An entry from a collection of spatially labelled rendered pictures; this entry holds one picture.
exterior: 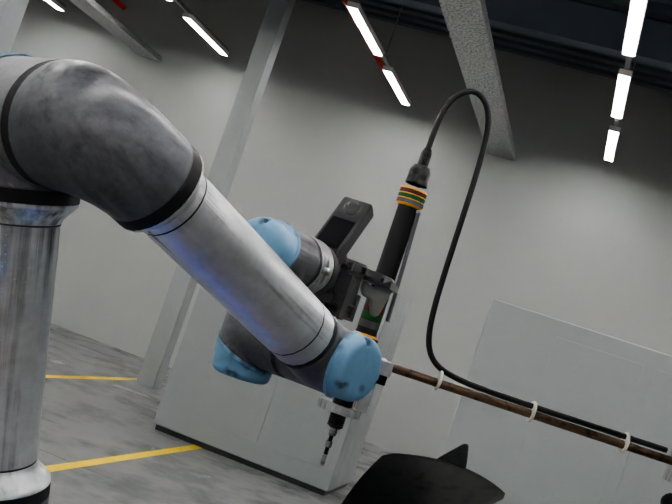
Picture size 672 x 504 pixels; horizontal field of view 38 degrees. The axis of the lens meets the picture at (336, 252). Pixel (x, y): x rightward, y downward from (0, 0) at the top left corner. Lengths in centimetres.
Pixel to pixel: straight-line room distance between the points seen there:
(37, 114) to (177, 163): 12
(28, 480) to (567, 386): 620
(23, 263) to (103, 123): 18
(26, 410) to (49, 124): 29
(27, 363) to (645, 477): 632
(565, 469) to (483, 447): 58
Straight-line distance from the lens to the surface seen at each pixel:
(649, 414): 706
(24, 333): 95
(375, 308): 138
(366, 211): 133
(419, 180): 151
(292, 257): 113
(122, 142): 82
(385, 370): 150
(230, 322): 115
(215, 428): 916
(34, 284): 94
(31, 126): 84
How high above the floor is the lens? 158
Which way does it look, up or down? 3 degrees up
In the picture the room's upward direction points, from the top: 19 degrees clockwise
